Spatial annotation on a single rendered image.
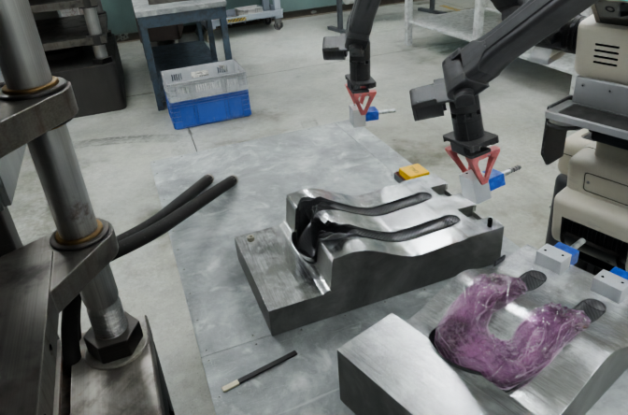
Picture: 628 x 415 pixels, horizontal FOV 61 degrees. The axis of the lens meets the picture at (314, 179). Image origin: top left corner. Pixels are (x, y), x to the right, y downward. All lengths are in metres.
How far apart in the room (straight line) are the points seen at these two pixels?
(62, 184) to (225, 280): 0.43
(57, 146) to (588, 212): 1.15
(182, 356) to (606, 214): 1.52
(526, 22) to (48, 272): 0.81
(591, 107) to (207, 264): 0.92
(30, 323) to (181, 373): 1.36
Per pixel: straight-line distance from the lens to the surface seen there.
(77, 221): 0.92
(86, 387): 1.06
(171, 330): 2.31
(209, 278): 1.18
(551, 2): 0.89
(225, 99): 4.16
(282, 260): 1.09
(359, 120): 1.54
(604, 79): 1.37
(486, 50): 0.95
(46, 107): 0.82
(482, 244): 1.14
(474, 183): 1.12
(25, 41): 0.83
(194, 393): 2.05
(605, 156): 1.45
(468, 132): 1.08
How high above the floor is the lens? 1.51
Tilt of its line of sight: 28 degrees down
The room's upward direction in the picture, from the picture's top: 5 degrees counter-clockwise
